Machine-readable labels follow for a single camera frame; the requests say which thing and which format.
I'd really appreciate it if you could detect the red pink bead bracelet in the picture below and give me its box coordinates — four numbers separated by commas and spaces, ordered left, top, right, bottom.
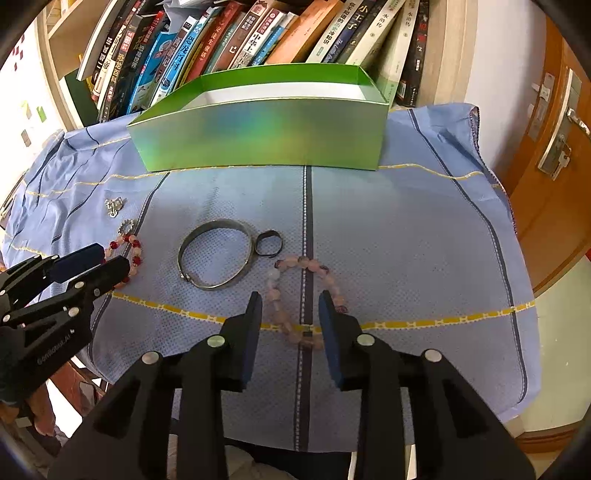
103, 232, 143, 289

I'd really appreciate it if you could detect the silver metal bangle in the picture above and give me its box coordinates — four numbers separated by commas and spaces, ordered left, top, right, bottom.
177, 219, 254, 291

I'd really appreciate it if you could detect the black ring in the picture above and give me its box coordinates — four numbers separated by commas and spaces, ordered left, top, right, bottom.
253, 229, 284, 259

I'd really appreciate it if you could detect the person's left hand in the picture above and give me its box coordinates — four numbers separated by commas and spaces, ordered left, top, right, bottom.
1, 383, 55, 437

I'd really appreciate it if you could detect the blue striped cloth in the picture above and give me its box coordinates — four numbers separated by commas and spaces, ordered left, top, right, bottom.
0, 103, 541, 453

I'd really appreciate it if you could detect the wooden bookshelf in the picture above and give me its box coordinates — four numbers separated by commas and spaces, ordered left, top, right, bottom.
33, 0, 478, 131

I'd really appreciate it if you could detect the green cardboard box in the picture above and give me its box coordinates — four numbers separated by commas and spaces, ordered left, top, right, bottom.
128, 63, 390, 172

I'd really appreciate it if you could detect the wooden door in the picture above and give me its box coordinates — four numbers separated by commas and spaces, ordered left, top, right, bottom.
502, 19, 590, 296

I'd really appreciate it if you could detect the red book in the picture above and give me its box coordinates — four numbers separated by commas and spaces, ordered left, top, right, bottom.
181, 1, 245, 85

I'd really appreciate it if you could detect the dark blue book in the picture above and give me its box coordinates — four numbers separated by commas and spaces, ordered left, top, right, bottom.
322, 0, 385, 63

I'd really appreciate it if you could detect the white book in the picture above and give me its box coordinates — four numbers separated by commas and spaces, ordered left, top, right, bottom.
346, 0, 406, 68

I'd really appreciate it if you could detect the orange book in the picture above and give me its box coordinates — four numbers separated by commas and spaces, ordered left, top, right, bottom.
264, 0, 344, 65

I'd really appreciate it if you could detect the silver door handle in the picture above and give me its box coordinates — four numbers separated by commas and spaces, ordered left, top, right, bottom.
537, 68, 590, 181

